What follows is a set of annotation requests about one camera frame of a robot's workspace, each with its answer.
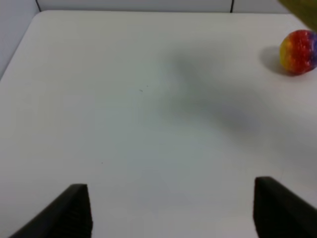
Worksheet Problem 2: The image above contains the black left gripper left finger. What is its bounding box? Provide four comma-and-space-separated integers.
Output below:
11, 184, 93, 238

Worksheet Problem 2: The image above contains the yellow corn cob green husk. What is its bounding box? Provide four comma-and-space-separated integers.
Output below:
279, 0, 317, 32

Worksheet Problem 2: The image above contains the rainbow bumpy ball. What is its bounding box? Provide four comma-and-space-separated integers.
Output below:
279, 30, 317, 75

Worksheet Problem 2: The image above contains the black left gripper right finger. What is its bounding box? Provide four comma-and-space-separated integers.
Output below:
253, 177, 317, 238

